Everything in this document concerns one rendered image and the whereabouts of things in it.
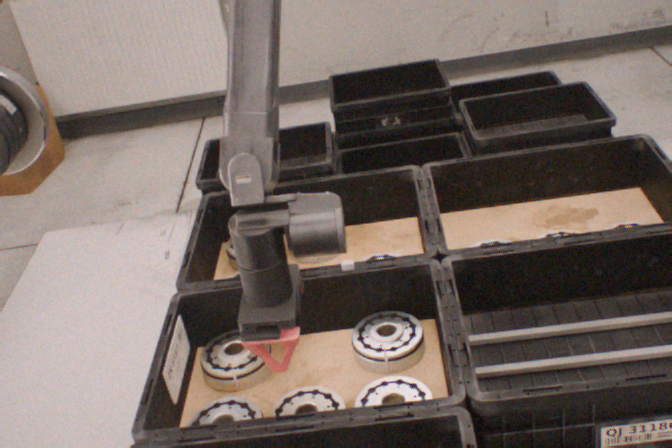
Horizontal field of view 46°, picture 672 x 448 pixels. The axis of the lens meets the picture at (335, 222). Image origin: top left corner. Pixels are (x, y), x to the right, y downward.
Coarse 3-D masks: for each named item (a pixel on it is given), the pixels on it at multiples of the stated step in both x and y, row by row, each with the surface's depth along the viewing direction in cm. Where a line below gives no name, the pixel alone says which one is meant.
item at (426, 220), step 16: (336, 176) 141; (352, 176) 140; (368, 176) 140; (416, 176) 136; (224, 192) 142; (416, 192) 132; (432, 224) 122; (192, 240) 129; (432, 240) 118; (192, 256) 125; (400, 256) 116; (416, 256) 115; (432, 256) 115; (304, 272) 116; (320, 272) 116; (176, 288) 118
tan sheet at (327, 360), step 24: (312, 336) 119; (336, 336) 118; (432, 336) 115; (312, 360) 114; (336, 360) 113; (432, 360) 110; (192, 384) 114; (264, 384) 111; (288, 384) 111; (312, 384) 110; (336, 384) 109; (360, 384) 108; (432, 384) 106; (192, 408) 109; (264, 408) 107
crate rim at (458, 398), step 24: (384, 264) 115; (408, 264) 114; (432, 264) 113; (192, 288) 117; (216, 288) 116; (240, 288) 115; (168, 312) 113; (168, 336) 108; (456, 360) 95; (456, 384) 91; (144, 408) 96; (360, 408) 90; (384, 408) 90; (408, 408) 89; (432, 408) 89; (144, 432) 93; (168, 432) 92; (192, 432) 91
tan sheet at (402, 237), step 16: (368, 224) 144; (384, 224) 143; (400, 224) 142; (416, 224) 142; (352, 240) 140; (368, 240) 139; (384, 240) 139; (400, 240) 138; (416, 240) 137; (224, 256) 142; (288, 256) 139; (352, 256) 136; (224, 272) 138
